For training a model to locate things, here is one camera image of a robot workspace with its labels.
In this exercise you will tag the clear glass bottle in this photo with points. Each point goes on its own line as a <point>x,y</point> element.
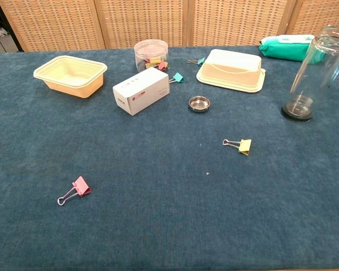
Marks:
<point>313,84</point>

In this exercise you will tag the blue table cloth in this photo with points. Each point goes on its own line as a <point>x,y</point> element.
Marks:
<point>158,169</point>

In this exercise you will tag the white cardboard box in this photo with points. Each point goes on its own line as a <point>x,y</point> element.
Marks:
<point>141,90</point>

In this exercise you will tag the teal binder clip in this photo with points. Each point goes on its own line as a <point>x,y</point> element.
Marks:
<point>201,61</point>
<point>178,77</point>

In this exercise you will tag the pink binder clip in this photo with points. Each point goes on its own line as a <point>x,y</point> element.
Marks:
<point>82,186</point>
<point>162,65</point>

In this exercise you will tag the yellow binder clip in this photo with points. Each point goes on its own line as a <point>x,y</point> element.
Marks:
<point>154,61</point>
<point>245,146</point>

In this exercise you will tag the clear plastic jar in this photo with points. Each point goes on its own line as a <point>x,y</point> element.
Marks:
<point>151,49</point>

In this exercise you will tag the inverted cream plastic container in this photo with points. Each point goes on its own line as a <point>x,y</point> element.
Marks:
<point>231,70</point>

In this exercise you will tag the cream plastic food container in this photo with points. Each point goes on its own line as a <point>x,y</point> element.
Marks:
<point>73,87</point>

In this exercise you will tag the woven rattan folding screen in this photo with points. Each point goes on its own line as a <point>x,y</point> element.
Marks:
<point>144,22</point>

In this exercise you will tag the green wet wipes pack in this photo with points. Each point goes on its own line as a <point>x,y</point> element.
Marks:
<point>282,50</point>

